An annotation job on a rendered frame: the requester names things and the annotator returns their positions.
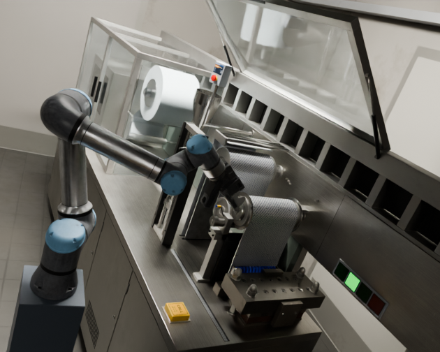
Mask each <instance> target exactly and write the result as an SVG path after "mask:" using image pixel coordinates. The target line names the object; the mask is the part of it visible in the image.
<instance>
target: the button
mask: <svg viewBox="0 0 440 352"><path fill-rule="evenodd" d="M164 309H165V311H166V313H167V315H168V317H169V319H170V321H186V320H188V319H189V317H190V314H189V313H188V311H187V309H186V307H185V306H184V303H183V302H173V303H166V305H165V307H164Z"/></svg>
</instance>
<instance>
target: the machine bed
mask: <svg viewBox="0 0 440 352"><path fill-rule="evenodd" d="M85 149H86V164H87V167H88V169H89V171H90V173H91V176H92V177H93V180H94V182H95V184H96V187H97V189H98V191H99V193H100V195H101V197H102V200H103V202H104V204H105V207H106V209H107V211H108V214H109V215H110V218H111V220H112V222H113V225H114V227H115V229H116V231H117V234H118V236H119V238H120V240H121V242H122V245H123V247H124V250H125V252H126V254H127V256H128V258H129V260H130V262H131V265H132V267H133V270H134V272H135V274H136V277H137V278H138V281H139V283H140V285H141V287H142V290H143V292H144V294H145V297H146V298H147V301H148V303H149V305H150V308H151V310H152V312H153V315H154V317H155V319H156V322H157V323H158V325H159V328H160V330H161V332H162V335H163V337H164V339H165V341H166V344H167V345H168V348H169V350H170V352H231V351H240V350H245V349H254V348H260V347H265V346H274V345H279V344H288V343H293V342H303V341H308V340H313V339H319V337H320V336H321V333H322V330H321V329H320V328H319V327H318V326H317V324H315V322H314V321H313V320H312V319H311V318H310V316H309V315H308V314H307V313H306V312H304V314H303V315H302V319H301V321H294V323H293V325H290V326H283V327H277V328H273V327H272V326H271V325H270V324H264V325H251V326H244V324H243V323H242V322H241V320H240V318H239V317H238V315H237V314H236V315H235V316H230V315H229V314H228V312H227V311H228V310H229V309H230V308H231V305H230V303H229V302H228V299H229V297H228V296H217V295H216V293H215V292H214V291H213V288H214V285H215V283H216V282H215V281H196V279H195V277H194V276H193V273H194V272H200V269H201V266H202V264H203V261H204V259H205V256H206V253H207V250H208V248H209V245H210V242H211V240H208V239H184V237H185V236H179V235H181V234H182V231H183V228H184V224H185V222H186V219H187V217H188V214H189V210H190V208H191V204H192V202H193V199H194V196H195V194H196V190H197V188H196V187H195V186H194V185H193V184H192V187H191V190H190V193H189V197H188V198H187V201H186V205H185V207H184V211H183V213H182V217H181V219H180V221H179V225H178V227H177V231H176V233H175V237H174V240H173V243H172V245H163V244H161V241H160V239H159V237H158V235H157V234H156V232H155V230H154V228H152V227H151V224H152V220H153V218H154V213H155V211H156V207H157V205H158V202H159V198H160V195H161V192H162V188H161V185H159V184H157V183H155V182H153V181H151V180H149V179H147V178H145V177H139V176H132V175H121V174H114V173H113V172H114V169H115V164H116V163H115V162H114V166H113V168H112V173H111V174H107V173H106V172H105V170H104V168H103V166H102V165H101V162H100V161H99V159H98V157H97V155H96V152H94V151H92V150H90V149H88V148H86V147H85ZM171 249H174V250H175V251H176V252H177V255H178V256H179V258H180V259H181V261H182V262H183V264H184V266H185V268H186V269H187V271H188V273H189V274H190V276H191V278H192V279H193V281H194V282H195V284H196V286H197V287H198V289H199V291H200V292H201V294H202V296H203V297H204V299H205V301H206V303H207V304H208V306H209V307H210V309H211V310H212V313H213V314H214V315H215V317H216V319H217V320H218V322H219V324H220V326H221V327H222V329H223V331H224V332H225V333H226V336H227V337H228V339H229V340H230V341H229V342H225V341H224V340H223V338H222V336H221V335H220V333H219V331H218V330H217V328H216V326H215V325H214V323H213V321H212V319H211V318H210V316H209V314H208V313H207V311H206V309H205V308H204V306H203V304H202V302H201V301H200V299H199V297H198V296H197V294H196V292H195V291H194V289H193V287H192V286H191V284H190V282H189V280H188V279H187V278H186V275H185V274H184V272H183V270H182V269H181V267H180V266H179V263H178V262H177V260H176V259H175V257H174V255H173V253H172V251H171ZM173 302H183V303H184V306H185V307H186V309H187V311H188V313H189V314H190V317H189V319H190V320H191V322H183V323H169V321H168V319H167V317H166V315H165V313H164V311H163V309H162V307H163V306H165V305H166V303H173Z"/></svg>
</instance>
